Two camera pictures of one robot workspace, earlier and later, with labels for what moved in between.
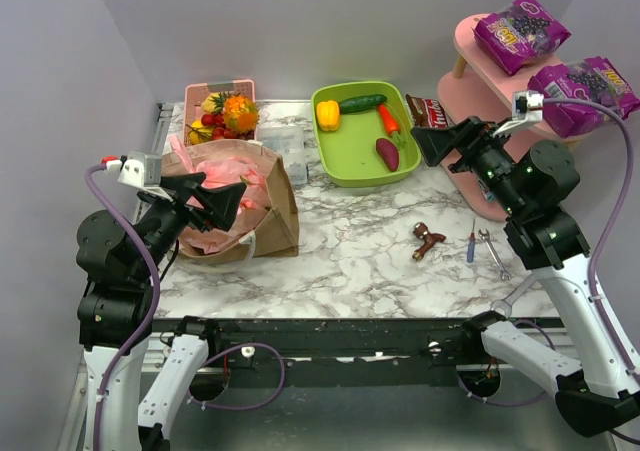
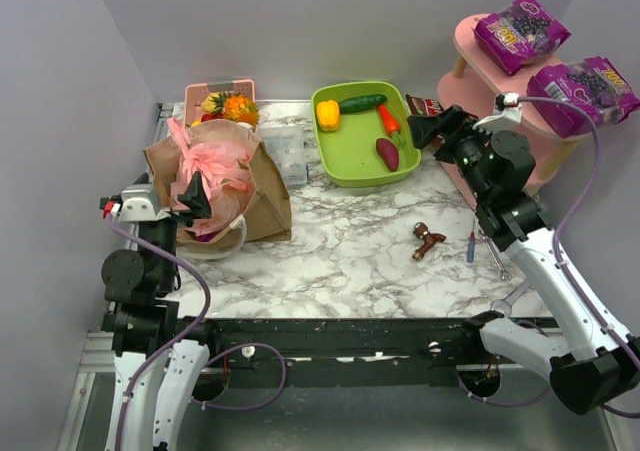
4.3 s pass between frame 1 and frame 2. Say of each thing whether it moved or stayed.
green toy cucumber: stayed
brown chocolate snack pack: stayed
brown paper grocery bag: moved
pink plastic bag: moved
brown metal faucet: stayed
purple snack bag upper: stayed
